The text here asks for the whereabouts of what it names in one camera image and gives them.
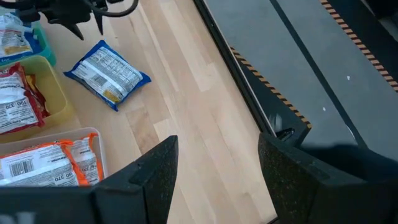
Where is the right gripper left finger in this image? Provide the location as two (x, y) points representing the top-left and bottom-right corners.
(0, 135), (180, 224)

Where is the black hazard-striped floor mat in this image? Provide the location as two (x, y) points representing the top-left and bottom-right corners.
(229, 45), (313, 147)
(318, 0), (398, 93)

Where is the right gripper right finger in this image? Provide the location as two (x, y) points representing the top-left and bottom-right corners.
(257, 132), (398, 224)

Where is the yellow plastic bin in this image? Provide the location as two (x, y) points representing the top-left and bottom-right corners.
(0, 55), (75, 144)

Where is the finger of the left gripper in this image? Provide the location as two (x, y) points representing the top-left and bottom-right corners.
(63, 22), (85, 42)
(92, 11), (105, 36)

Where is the green plastic bin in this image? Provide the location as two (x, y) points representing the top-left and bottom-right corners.
(0, 20), (57, 68)

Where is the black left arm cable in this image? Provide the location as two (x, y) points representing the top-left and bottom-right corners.
(82, 0), (140, 18)

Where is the clear plastic bin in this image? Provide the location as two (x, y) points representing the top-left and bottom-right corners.
(0, 126), (109, 187)

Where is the black aluminium table frame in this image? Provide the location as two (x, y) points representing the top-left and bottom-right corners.
(192, 0), (296, 147)

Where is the red Maruchan noodle pack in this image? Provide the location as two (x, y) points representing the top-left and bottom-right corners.
(24, 73), (51, 118)
(0, 63), (47, 135)

